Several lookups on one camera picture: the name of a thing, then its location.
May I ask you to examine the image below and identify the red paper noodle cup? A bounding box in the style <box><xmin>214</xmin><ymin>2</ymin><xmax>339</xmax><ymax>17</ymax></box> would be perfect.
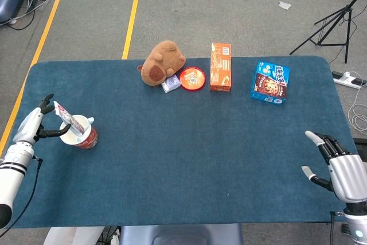
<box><xmin>58</xmin><ymin>114</ymin><xmax>99</xmax><ymax>150</ymax></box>

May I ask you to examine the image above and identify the brown capybara plush toy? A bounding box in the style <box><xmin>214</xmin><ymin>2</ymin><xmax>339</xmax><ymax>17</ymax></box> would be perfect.
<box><xmin>136</xmin><ymin>40</ymin><xmax>186</xmax><ymax>87</ymax></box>

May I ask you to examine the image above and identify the blue cookie box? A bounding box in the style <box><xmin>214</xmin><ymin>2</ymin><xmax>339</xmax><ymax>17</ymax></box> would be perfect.
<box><xmin>249</xmin><ymin>60</ymin><xmax>291</xmax><ymax>106</ymax></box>

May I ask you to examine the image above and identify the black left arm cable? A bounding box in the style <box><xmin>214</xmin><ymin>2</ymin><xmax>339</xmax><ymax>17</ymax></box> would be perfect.
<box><xmin>0</xmin><ymin>155</ymin><xmax>44</xmax><ymax>239</ymax></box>

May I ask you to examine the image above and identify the light blue toothbrush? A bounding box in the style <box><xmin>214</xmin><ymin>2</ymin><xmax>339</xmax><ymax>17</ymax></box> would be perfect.
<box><xmin>76</xmin><ymin>116</ymin><xmax>95</xmax><ymax>142</ymax></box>

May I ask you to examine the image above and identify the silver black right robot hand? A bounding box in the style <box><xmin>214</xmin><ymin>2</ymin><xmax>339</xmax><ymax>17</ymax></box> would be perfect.
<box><xmin>300</xmin><ymin>130</ymin><xmax>367</xmax><ymax>203</ymax></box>

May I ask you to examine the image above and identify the short yellow floor tape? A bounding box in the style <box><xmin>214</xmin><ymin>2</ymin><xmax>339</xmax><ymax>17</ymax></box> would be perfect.
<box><xmin>122</xmin><ymin>0</ymin><xmax>139</xmax><ymax>60</ymax></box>

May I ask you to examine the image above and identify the white toothpaste tube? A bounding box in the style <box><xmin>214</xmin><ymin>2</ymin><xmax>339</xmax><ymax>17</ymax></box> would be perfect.
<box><xmin>53</xmin><ymin>100</ymin><xmax>86</xmax><ymax>136</ymax></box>

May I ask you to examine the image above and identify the white looped cable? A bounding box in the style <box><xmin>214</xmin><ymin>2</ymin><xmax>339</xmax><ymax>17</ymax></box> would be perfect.
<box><xmin>348</xmin><ymin>71</ymin><xmax>367</xmax><ymax>135</ymax></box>

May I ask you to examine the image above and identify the white power strip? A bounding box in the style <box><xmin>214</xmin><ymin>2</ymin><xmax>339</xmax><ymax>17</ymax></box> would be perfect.
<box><xmin>331</xmin><ymin>71</ymin><xmax>366</xmax><ymax>90</ymax></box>

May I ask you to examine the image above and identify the blue table cloth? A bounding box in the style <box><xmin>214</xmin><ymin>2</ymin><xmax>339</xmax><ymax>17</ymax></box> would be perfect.
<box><xmin>0</xmin><ymin>56</ymin><xmax>359</xmax><ymax>228</ymax></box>

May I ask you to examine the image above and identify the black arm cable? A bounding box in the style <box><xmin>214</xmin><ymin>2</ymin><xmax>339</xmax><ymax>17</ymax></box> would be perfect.
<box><xmin>0</xmin><ymin>155</ymin><xmax>44</xmax><ymax>239</ymax></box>
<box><xmin>329</xmin><ymin>211</ymin><xmax>346</xmax><ymax>245</ymax></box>

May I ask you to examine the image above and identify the red round lid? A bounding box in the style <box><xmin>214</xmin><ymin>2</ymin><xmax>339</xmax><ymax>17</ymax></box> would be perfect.
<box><xmin>179</xmin><ymin>67</ymin><xmax>206</xmax><ymax>93</ymax></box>

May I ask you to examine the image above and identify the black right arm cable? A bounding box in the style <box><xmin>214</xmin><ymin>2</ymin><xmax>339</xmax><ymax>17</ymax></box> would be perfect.
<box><xmin>329</xmin><ymin>211</ymin><xmax>346</xmax><ymax>245</ymax></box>

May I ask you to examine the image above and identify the blue grey seat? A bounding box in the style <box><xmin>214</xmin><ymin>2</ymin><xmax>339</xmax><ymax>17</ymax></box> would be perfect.
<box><xmin>119</xmin><ymin>223</ymin><xmax>244</xmax><ymax>245</ymax></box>

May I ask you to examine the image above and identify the orange cracker box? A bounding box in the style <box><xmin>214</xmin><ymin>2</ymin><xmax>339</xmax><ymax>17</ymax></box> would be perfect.
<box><xmin>209</xmin><ymin>42</ymin><xmax>232</xmax><ymax>92</ymax></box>

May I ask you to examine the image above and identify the black tripod stand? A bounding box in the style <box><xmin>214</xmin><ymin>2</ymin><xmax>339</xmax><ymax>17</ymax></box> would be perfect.
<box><xmin>289</xmin><ymin>0</ymin><xmax>367</xmax><ymax>64</ymax></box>

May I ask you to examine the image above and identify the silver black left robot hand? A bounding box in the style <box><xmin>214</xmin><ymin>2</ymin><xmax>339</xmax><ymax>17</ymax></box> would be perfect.
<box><xmin>13</xmin><ymin>93</ymin><xmax>72</xmax><ymax>145</ymax></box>

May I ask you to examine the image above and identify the purple tissue pack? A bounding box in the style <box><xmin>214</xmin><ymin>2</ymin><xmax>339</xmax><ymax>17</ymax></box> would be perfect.
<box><xmin>161</xmin><ymin>73</ymin><xmax>182</xmax><ymax>94</ymax></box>

